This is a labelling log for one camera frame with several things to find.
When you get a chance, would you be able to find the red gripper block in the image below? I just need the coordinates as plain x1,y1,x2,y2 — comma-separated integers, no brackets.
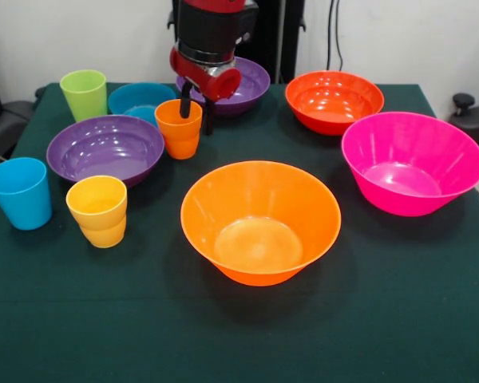
168,45,243,136

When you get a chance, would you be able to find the orange plastic cup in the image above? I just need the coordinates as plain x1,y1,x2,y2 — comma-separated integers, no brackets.
154,99,204,160

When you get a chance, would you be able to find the purple plastic bowl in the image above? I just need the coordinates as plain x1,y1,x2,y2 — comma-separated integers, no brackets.
46,114,166,188
175,56,271,116

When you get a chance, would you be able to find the large orange plastic bowl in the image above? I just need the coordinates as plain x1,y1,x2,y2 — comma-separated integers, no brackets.
180,160,342,287

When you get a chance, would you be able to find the blue plastic bowl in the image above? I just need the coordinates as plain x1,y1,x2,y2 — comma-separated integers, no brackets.
107,82,177,128

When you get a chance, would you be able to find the lime green plastic cup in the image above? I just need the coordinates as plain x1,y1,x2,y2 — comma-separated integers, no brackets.
59,69,108,123

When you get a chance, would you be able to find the red-orange plastic bowl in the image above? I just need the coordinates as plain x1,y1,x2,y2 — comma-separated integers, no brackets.
284,70,386,136

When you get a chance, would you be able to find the yellow plastic cup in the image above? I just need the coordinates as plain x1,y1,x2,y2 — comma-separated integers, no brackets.
65,175,129,249

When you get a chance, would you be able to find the black chair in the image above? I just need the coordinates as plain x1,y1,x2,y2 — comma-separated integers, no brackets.
0,51,39,160

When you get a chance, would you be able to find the blue plastic cup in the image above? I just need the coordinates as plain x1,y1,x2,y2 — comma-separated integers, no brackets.
0,156,53,231

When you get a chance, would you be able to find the large pink plastic bowl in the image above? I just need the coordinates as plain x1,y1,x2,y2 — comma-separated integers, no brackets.
341,111,479,218

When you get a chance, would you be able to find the dark green table cloth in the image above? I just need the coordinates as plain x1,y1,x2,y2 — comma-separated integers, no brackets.
0,82,479,383

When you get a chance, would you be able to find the black knobbed equipment stand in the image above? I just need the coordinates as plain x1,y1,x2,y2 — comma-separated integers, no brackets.
448,93,479,179

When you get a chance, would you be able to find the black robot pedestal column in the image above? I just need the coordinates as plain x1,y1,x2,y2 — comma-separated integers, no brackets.
167,0,307,85

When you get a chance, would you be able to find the black hanging cable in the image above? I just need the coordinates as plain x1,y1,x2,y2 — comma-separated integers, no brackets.
326,0,344,73

